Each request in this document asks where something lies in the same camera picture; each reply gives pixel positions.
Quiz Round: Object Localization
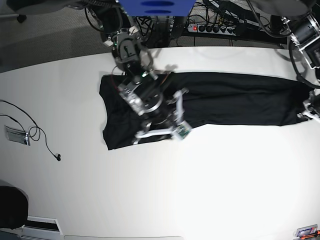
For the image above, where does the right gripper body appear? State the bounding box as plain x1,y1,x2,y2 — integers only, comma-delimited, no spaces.
142,99,177,130

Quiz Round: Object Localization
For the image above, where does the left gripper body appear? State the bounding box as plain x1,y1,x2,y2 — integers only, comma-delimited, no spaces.
303,91,320,116

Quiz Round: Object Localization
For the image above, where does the black T-shirt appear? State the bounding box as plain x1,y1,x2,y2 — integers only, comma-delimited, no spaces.
99,72,312,150

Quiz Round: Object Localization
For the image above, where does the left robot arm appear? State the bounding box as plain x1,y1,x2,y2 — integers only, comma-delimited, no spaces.
170,0,320,121

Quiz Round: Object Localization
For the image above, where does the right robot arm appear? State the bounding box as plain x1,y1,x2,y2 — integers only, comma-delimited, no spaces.
6,0,189,145

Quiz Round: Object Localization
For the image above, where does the white power strip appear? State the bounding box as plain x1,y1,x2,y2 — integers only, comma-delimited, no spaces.
187,24,236,36

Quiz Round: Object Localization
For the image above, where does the blue plastic bin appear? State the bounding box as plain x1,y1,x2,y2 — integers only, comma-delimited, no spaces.
118,0,196,17

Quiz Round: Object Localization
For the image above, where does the small box with tools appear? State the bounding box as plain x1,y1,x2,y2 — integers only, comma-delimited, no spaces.
294,224,320,239

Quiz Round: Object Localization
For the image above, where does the silver table socket plate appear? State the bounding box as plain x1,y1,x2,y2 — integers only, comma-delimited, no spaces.
5,126,31,146

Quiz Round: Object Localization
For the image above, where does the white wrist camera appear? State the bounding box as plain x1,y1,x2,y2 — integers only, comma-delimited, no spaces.
173,121,193,140

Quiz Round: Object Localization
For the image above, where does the black earphone cable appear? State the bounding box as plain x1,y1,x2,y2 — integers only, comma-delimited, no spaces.
0,99,62,163

